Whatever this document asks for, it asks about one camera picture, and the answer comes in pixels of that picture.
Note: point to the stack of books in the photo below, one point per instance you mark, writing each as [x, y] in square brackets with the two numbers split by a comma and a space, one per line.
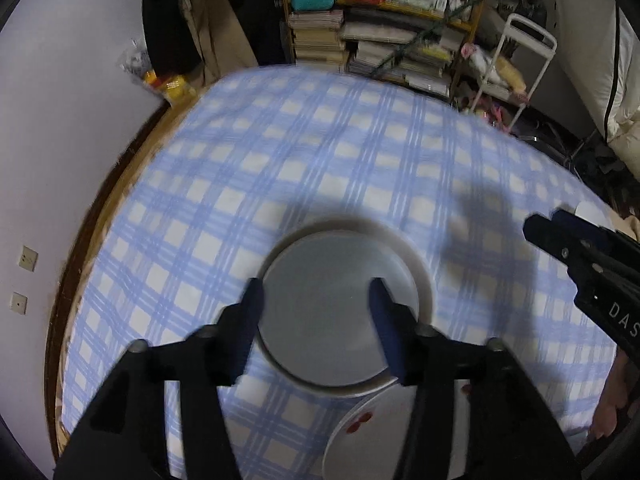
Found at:
[317, 35]

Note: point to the person's right hand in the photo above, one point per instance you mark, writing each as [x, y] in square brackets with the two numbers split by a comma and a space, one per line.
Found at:
[611, 400]

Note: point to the blue plaid cloth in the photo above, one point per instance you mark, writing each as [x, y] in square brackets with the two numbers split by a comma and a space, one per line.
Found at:
[350, 160]

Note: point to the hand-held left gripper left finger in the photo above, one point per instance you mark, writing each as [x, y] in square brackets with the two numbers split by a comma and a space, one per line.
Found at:
[247, 325]

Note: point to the white trolley cart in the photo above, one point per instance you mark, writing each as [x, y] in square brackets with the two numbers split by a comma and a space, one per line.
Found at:
[505, 70]

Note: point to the wall socket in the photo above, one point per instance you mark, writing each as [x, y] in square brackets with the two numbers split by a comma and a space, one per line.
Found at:
[19, 302]
[27, 258]

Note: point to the cherry print plate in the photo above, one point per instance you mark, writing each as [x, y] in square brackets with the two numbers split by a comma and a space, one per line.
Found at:
[360, 450]

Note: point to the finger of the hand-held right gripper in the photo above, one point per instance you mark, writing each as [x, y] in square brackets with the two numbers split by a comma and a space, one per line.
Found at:
[547, 237]
[580, 227]

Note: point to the grey round plate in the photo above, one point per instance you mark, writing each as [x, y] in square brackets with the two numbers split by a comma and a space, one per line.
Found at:
[325, 310]

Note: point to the black hanging garment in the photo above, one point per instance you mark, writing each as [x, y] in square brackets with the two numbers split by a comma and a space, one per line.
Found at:
[165, 25]

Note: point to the wooden bed frame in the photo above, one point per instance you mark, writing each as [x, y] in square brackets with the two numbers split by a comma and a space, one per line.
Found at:
[75, 285]

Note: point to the yellow packet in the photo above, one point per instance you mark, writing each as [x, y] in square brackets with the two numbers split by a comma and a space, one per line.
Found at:
[174, 87]

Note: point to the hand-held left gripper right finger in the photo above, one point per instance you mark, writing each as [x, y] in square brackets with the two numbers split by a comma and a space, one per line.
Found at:
[392, 335]

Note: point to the thin dark pole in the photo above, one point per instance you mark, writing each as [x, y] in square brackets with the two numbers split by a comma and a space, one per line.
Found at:
[430, 30]

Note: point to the beige hanging coat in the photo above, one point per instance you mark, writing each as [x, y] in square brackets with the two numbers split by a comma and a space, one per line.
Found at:
[215, 25]

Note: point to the wooden bookshelf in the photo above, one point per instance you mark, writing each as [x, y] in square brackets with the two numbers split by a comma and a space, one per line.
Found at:
[400, 25]

